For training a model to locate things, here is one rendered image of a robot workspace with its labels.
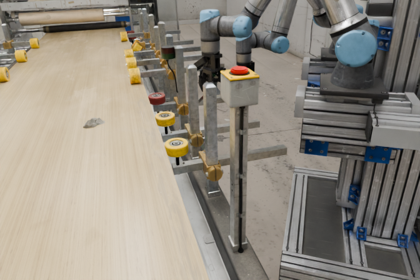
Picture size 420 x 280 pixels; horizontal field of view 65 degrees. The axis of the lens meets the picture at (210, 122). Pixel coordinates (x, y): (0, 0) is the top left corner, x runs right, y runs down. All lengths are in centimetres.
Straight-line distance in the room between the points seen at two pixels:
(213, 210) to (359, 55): 68
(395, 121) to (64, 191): 105
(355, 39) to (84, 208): 90
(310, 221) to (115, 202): 124
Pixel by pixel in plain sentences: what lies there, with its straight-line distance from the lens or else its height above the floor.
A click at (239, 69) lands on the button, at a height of 123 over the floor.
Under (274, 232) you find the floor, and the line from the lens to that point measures 211.
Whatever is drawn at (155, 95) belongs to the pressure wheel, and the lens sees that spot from 157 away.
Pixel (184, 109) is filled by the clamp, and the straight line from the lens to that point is 153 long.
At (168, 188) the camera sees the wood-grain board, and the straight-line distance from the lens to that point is 92.
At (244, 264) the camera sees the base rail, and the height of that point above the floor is 70.
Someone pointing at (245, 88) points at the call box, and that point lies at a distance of 74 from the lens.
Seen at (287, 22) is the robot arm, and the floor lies 122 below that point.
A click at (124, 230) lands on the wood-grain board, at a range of 81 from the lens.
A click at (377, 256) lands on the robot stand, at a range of 182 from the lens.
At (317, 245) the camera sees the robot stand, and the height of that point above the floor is 21.
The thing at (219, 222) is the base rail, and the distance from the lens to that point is 110.
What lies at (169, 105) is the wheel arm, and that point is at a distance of 159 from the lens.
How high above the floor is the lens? 143
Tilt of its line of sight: 25 degrees down
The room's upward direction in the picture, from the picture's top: 2 degrees counter-clockwise
